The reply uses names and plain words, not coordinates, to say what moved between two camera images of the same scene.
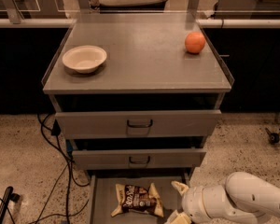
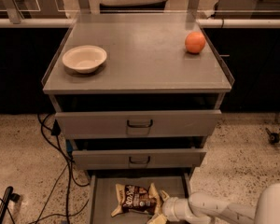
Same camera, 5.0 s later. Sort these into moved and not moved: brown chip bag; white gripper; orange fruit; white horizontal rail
Moved: white gripper
Not moved: orange fruit; white horizontal rail; brown chip bag
